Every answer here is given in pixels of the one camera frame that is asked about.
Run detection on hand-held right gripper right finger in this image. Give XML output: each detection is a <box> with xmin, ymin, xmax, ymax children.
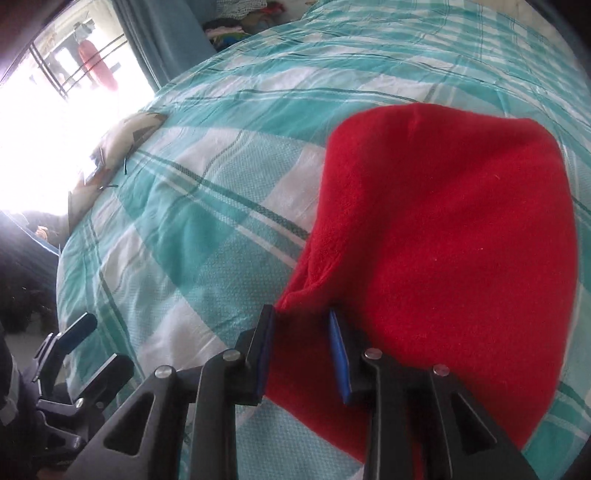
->
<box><xmin>327</xmin><ymin>310</ymin><xmax>541</xmax><ymax>480</ymax></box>

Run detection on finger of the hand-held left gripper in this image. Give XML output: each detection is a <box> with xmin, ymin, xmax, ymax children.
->
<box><xmin>31</xmin><ymin>313</ymin><xmax>99</xmax><ymax>372</ymax></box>
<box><xmin>69</xmin><ymin>353</ymin><xmax>136</xmax><ymax>412</ymax></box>

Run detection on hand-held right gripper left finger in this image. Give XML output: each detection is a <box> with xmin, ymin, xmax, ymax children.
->
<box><xmin>65</xmin><ymin>304</ymin><xmax>277</xmax><ymax>480</ymax></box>

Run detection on red knit sweater white animal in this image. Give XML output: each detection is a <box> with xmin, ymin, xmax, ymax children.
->
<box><xmin>265</xmin><ymin>102</ymin><xmax>580</xmax><ymax>480</ymax></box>

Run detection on pile of mixed clothes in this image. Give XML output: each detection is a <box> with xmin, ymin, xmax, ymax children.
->
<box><xmin>203</xmin><ymin>0</ymin><xmax>320</xmax><ymax>52</ymax></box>

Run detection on teal white checked bed blanket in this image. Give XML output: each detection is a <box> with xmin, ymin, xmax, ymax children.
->
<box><xmin>55</xmin><ymin>0</ymin><xmax>591</xmax><ymax>480</ymax></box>

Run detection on beige patterned pillow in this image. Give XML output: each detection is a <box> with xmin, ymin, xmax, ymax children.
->
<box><xmin>67</xmin><ymin>111</ymin><xmax>168</xmax><ymax>228</ymax></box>

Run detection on metal balcony railing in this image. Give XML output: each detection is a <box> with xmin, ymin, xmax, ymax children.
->
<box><xmin>30</xmin><ymin>33</ymin><xmax>136</xmax><ymax>101</ymax></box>

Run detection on red hanging garment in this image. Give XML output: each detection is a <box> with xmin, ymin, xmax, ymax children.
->
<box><xmin>78</xmin><ymin>39</ymin><xmax>119</xmax><ymax>92</ymax></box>

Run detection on blue curtain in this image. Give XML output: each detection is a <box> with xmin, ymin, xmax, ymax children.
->
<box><xmin>113</xmin><ymin>0</ymin><xmax>218</xmax><ymax>92</ymax></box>

